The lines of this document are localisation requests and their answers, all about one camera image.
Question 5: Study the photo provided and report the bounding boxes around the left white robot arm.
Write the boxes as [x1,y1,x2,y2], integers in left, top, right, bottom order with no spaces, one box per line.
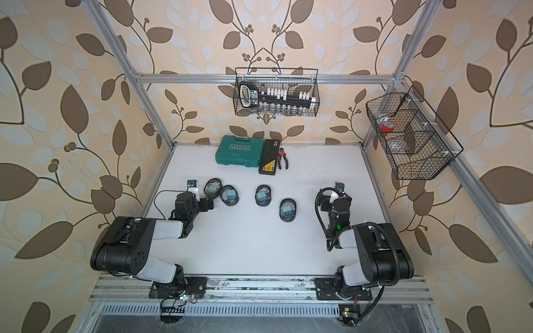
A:
[90,191,214,297]

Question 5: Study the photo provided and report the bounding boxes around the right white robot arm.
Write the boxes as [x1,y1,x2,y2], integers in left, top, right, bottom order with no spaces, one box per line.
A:
[315,187,414,300]

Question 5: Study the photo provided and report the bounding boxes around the green plastic tool case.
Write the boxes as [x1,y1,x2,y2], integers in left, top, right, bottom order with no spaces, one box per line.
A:
[215,135,264,167]

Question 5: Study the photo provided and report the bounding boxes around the orange black pliers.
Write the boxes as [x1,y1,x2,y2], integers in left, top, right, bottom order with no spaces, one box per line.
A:
[278,148,289,169]

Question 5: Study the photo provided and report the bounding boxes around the black yellow-label case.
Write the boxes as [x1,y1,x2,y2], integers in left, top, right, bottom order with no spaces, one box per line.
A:
[258,140,280,176]

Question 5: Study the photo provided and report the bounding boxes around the red item in basket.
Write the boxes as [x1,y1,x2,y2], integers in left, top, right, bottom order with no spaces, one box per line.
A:
[376,116,396,133]

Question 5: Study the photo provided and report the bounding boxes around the black socket set holder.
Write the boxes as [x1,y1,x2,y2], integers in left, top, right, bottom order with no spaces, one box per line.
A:
[233,80,320,111]

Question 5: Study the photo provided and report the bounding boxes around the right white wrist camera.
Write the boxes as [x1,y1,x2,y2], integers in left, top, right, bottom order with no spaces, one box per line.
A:
[330,182,346,203]

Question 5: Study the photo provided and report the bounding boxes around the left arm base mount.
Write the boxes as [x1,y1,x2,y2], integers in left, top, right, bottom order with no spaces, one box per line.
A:
[149,266,208,302]

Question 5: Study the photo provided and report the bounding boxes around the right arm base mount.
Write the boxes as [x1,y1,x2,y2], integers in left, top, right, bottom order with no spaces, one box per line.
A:
[313,272,373,301]

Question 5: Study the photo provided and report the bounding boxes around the right wire basket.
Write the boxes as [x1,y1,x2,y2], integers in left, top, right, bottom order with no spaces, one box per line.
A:
[366,87,464,180]

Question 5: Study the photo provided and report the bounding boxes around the wire basket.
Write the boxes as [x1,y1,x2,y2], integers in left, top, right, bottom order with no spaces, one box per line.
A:
[366,87,464,180]
[233,67,320,117]

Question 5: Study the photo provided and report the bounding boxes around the aluminium front rail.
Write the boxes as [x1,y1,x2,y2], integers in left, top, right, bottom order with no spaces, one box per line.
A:
[90,274,434,305]

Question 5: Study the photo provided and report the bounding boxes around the back wire basket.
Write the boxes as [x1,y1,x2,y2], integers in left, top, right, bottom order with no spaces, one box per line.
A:
[233,67,320,117]

